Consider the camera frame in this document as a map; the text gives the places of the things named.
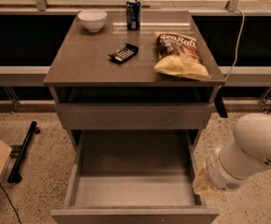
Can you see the grey top drawer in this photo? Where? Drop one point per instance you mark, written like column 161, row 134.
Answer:
column 133, row 117

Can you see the sea salt chips bag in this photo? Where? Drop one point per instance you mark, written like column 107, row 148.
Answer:
column 179, row 56

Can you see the yellow covered gripper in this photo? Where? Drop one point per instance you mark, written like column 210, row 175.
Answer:
column 221, row 173

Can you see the grey drawer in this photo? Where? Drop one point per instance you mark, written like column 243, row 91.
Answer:
column 133, row 177
column 133, row 117

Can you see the black snack bar wrapper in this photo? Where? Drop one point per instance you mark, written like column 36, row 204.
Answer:
column 124, row 54

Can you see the dark blue soda can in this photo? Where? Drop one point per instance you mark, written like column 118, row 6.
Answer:
column 133, row 14

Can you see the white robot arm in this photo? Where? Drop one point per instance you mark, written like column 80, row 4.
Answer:
column 229, row 167

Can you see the grey drawer cabinet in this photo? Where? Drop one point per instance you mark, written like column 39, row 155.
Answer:
column 83, row 73

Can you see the white ceramic bowl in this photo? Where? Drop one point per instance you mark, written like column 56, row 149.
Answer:
column 93, row 19

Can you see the black metal bar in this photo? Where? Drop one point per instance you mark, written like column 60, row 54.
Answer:
column 15, row 175

